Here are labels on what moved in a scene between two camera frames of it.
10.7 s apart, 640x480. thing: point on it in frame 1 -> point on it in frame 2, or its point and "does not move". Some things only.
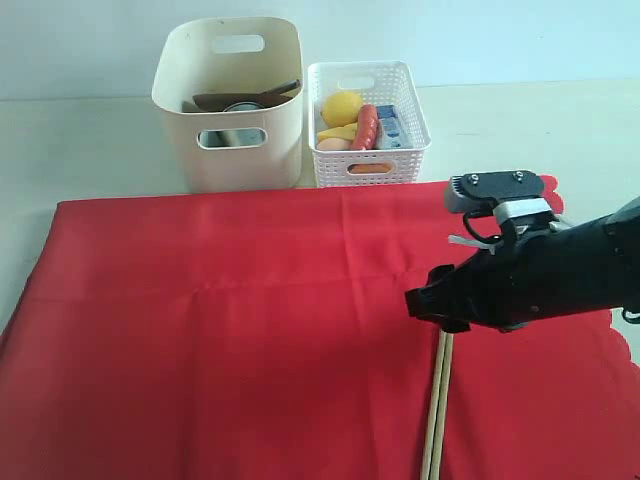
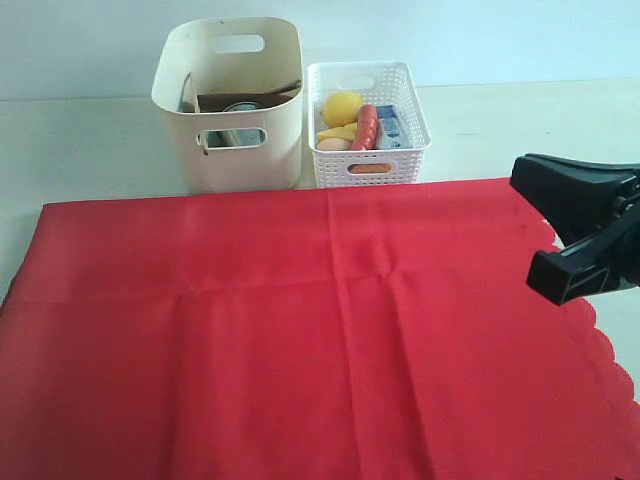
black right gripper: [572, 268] -> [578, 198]
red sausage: [367, 128] does not move
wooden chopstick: [433, 407] -> [182, 92]
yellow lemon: [340, 108] does not move
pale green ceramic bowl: [217, 138] does not move
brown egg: [334, 144] does not move
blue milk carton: [389, 127] does not move
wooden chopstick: [435, 463] -> [201, 141]
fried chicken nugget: [369, 168] does not move
